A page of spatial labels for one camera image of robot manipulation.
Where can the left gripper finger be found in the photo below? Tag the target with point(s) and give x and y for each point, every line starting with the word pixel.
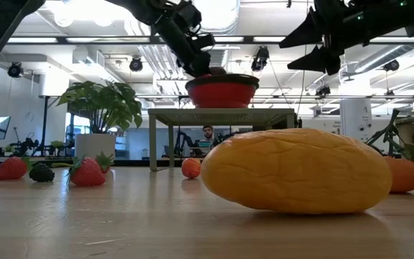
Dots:
pixel 198 64

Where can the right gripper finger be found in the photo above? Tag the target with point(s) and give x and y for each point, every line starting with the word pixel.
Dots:
pixel 309 34
pixel 322 59

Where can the red collapsible colander bowl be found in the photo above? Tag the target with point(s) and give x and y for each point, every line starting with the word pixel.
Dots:
pixel 221 95

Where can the small orange fruit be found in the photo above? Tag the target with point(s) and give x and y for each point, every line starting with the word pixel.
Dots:
pixel 191 168

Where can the yellow bread roll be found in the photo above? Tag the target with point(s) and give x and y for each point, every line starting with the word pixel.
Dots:
pixel 297 172

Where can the tangerine with stalk and leaves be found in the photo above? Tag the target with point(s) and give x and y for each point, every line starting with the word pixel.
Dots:
pixel 403 176

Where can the red strawberry with long stem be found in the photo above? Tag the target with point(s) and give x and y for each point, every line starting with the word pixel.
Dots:
pixel 87 174

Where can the black background robot arm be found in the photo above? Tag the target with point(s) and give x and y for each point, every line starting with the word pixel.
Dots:
pixel 183 142
pixel 225 138

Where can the black ceiling spotlight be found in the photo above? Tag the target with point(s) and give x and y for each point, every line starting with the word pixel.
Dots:
pixel 260 59
pixel 391 65
pixel 14 70
pixel 322 90
pixel 136 64

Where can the green perforated metal riser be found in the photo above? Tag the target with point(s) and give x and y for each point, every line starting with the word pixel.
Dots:
pixel 221 117

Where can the person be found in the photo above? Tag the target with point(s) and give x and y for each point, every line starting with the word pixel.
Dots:
pixel 208 134

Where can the potted monstera plant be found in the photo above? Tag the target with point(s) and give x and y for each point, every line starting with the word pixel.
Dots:
pixel 102 104

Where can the black overhead crossbar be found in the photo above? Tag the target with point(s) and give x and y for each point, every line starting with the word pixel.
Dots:
pixel 62 40

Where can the blackberry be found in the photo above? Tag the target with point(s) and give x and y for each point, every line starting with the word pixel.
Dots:
pixel 41 173

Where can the black background equipment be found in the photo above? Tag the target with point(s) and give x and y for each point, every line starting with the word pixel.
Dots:
pixel 23 145

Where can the silver ventilation duct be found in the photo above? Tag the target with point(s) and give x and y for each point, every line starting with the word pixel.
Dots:
pixel 225 14

